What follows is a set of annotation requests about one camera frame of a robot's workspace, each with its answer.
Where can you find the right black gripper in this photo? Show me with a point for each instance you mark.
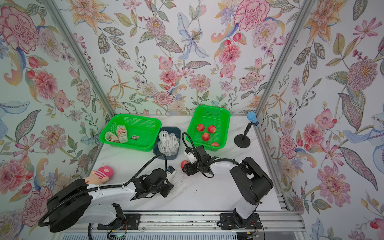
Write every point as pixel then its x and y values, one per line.
pixel 190 169

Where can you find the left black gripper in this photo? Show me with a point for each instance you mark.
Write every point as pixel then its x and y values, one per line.
pixel 169 186

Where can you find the red apple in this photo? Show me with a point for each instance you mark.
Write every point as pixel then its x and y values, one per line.
pixel 200 127
pixel 206 137

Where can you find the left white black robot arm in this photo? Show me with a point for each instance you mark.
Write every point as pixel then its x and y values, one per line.
pixel 82 203

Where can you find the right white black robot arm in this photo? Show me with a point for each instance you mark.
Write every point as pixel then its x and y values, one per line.
pixel 253 183

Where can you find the right green plastic basket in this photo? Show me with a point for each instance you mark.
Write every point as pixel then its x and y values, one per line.
pixel 208 115

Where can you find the green plastic basket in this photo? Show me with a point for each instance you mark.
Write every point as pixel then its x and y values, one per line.
pixel 146 128
pixel 208 115

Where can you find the left green plastic basket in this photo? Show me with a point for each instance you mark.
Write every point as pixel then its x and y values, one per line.
pixel 146 128

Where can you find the pink plush toy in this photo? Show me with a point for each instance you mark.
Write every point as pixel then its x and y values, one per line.
pixel 100 176

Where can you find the blue microphone on black stand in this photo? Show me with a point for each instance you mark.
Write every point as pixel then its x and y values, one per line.
pixel 242 140

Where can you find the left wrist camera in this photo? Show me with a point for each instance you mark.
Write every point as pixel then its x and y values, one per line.
pixel 170 171

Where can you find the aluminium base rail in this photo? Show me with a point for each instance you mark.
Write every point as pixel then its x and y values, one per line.
pixel 197 221

